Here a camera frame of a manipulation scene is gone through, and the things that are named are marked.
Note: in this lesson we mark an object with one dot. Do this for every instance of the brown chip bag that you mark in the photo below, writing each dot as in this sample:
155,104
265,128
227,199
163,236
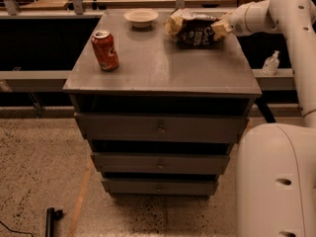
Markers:
191,29

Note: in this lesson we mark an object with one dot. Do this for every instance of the middle grey drawer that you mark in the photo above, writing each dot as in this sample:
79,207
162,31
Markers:
160,163

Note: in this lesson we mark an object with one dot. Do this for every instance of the black floor post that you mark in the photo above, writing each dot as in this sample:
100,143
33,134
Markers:
51,216

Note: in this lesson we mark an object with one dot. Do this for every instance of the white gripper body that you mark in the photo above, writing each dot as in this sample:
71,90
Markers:
237,24

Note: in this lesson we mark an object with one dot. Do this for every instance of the white bowl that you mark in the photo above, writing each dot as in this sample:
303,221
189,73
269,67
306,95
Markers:
141,18

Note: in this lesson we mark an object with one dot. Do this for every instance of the grey metal railing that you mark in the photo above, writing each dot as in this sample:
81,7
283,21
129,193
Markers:
46,79

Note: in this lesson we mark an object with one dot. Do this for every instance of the clear sanitizer bottle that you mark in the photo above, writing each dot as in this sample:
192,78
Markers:
271,64

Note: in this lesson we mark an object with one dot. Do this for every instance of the top grey drawer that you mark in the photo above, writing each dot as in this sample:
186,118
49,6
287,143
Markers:
161,128

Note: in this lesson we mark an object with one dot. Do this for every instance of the red coke can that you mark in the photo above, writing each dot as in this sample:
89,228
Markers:
104,49

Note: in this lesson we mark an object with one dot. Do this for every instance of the bottom grey drawer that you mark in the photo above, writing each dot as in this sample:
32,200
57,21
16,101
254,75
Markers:
159,187

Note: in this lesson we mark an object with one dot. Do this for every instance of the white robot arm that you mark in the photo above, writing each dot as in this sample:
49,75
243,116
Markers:
276,162

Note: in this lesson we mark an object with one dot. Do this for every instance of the grey drawer cabinet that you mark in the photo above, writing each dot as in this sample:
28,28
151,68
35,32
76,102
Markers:
161,147

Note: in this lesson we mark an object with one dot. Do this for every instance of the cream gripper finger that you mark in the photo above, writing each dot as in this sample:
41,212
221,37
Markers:
226,16
221,29

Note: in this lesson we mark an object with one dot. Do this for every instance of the grey drawer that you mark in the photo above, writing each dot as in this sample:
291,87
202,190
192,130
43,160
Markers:
161,128
160,163
159,187

